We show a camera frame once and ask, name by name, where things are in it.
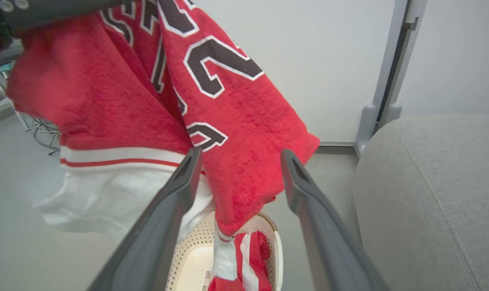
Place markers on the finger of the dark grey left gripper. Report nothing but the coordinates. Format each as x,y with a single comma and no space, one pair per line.
58,10

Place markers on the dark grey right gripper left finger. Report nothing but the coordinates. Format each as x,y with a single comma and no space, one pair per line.
155,234

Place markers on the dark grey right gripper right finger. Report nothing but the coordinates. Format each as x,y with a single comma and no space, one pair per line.
325,242

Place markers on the red garment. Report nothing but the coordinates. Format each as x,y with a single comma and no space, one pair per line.
107,101

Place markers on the cream perforated laundry basket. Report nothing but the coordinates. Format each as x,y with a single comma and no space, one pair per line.
192,262

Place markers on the paper barcode label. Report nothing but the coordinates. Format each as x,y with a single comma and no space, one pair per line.
208,281

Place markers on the grey fabric sofa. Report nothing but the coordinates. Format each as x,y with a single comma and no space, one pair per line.
430,202

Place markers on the teal left camera connector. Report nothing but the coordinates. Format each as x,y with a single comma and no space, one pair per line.
6,72

